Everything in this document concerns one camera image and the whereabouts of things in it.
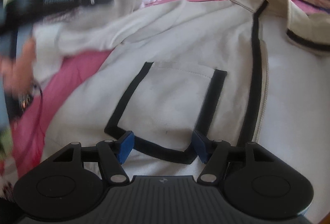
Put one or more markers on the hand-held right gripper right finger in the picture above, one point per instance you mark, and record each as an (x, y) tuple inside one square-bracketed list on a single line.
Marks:
[(199, 147)]

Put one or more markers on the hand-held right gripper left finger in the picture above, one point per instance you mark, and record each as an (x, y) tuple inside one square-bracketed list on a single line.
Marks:
[(126, 147)]

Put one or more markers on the beige hoodie with black trim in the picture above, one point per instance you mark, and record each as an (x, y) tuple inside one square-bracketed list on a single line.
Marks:
[(167, 97)]

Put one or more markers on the person's left hand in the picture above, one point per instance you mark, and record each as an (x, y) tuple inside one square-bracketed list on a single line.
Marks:
[(18, 71)]

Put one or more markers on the pink floral blanket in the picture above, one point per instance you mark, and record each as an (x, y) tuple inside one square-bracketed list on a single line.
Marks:
[(64, 77)]

